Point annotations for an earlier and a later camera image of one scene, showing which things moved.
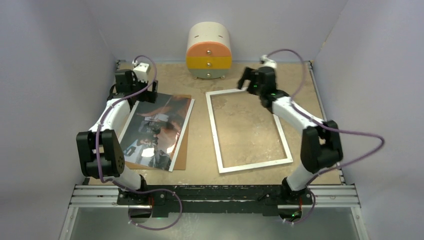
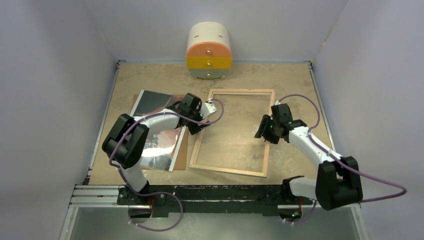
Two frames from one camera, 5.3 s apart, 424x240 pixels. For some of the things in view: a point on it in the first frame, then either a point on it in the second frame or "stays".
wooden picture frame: (289, 159) to (194, 164)
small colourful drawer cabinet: (208, 51) stays
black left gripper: (149, 96) to (195, 129)
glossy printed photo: (153, 132) stays
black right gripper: (249, 74) to (262, 131)
